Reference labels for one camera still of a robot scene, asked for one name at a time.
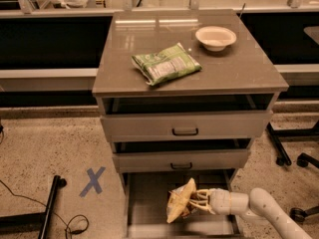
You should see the metal railing frame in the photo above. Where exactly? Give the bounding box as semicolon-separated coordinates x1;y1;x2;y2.
0;0;319;18

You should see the middle grey drawer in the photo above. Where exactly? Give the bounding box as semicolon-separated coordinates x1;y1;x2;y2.
113;149;250;173

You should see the blue tape cross mark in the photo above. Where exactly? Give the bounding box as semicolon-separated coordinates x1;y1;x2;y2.
80;166;106;197

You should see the black stand leg right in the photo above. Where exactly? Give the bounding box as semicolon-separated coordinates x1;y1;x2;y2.
266;121;319;166

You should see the grey drawer cabinet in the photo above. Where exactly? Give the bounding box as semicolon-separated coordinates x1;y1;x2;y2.
93;10;288;180

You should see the black caster leg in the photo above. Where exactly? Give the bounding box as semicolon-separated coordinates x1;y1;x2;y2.
289;206;319;223
297;152;319;168

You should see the black stand leg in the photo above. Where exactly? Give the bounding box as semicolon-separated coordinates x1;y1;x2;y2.
0;175;67;239
266;121;319;166

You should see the black caster leg lower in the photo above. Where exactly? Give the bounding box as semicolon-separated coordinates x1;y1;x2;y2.
289;206;319;223

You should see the black stand leg left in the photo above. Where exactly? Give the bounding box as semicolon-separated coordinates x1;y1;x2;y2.
0;175;67;239

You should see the brown chip bag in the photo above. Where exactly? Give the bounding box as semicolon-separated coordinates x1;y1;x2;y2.
166;178;196;223

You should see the white paper bowl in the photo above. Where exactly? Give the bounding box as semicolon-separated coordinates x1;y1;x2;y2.
195;26;237;52

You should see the top grey drawer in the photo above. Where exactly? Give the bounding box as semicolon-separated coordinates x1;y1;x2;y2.
101;112;272;142

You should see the black caster leg upper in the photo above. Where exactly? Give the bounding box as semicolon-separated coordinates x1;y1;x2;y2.
297;152;319;168

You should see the bottom grey drawer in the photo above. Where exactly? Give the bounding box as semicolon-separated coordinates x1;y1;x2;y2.
125;170;242;239

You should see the green chip bag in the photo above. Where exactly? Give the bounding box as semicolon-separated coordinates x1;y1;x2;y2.
132;43;202;87

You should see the grey drawer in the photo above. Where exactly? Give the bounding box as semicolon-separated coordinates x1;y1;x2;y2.
101;112;272;142
113;149;250;173
125;170;242;239

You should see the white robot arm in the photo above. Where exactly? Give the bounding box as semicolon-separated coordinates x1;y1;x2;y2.
189;188;312;239

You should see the black floor cable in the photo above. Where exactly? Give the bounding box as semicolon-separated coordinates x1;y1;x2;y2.
0;178;91;239

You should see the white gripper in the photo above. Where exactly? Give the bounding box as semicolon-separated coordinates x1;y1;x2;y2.
189;188;231;215

